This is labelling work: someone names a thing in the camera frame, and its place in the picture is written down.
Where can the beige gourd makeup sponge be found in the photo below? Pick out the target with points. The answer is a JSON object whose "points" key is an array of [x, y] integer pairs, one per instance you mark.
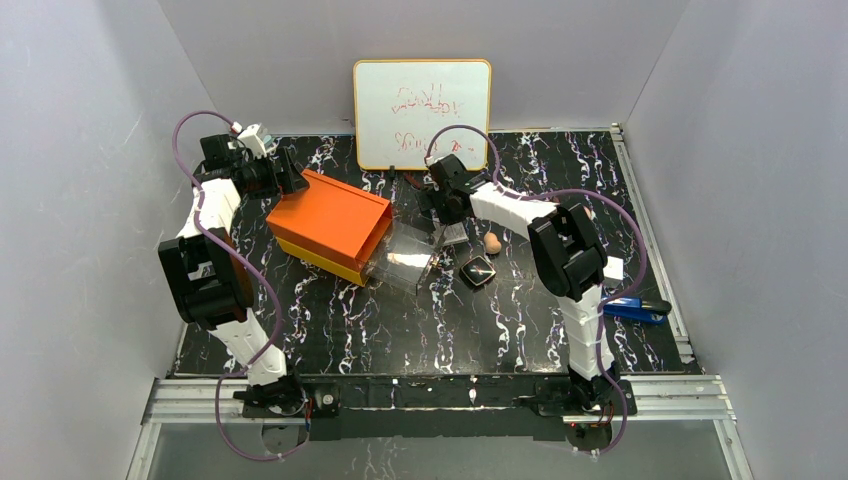
{"points": [[492, 244]]}

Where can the orange drawer organizer box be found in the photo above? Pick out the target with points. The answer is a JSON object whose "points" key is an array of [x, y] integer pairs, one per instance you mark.
{"points": [[332, 225]]}

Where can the blue stapler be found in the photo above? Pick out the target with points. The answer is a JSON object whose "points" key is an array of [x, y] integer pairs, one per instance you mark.
{"points": [[639, 310]]}

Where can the white eyeshadow palette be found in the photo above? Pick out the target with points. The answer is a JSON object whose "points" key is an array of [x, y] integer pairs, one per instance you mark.
{"points": [[454, 234]]}

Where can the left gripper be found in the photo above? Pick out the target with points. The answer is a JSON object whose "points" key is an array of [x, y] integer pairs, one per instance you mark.
{"points": [[287, 175]]}

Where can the white cube box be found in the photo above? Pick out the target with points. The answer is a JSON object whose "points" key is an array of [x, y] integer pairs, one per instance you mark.
{"points": [[613, 272]]}

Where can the clear plastic drawer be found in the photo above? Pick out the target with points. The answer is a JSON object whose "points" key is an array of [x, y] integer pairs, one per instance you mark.
{"points": [[405, 255]]}

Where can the yellow-framed whiteboard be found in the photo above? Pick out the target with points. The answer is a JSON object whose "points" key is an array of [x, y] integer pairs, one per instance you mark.
{"points": [[408, 110]]}

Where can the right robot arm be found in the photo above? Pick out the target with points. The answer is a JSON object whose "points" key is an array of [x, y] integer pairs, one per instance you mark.
{"points": [[568, 255]]}

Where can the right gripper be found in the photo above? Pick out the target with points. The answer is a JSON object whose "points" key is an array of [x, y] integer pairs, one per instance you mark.
{"points": [[436, 201]]}

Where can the black square compact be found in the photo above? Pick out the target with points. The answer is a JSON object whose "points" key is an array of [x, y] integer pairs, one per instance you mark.
{"points": [[477, 272]]}

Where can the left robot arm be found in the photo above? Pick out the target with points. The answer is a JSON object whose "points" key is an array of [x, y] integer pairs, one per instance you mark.
{"points": [[209, 282]]}

